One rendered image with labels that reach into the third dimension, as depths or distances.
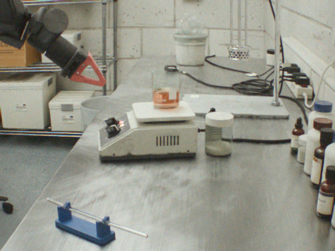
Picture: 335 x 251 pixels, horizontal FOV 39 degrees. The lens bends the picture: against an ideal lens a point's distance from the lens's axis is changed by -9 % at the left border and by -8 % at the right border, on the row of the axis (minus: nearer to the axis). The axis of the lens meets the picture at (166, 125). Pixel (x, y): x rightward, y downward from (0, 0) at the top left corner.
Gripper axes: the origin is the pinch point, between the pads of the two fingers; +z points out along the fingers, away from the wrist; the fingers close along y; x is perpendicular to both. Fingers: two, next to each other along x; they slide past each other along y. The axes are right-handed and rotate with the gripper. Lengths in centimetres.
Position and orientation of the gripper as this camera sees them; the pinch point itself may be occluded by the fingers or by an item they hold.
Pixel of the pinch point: (101, 81)
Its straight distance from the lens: 112.2
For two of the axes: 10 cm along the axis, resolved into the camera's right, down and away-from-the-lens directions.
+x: -6.3, 7.6, 1.5
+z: 7.6, 5.7, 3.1
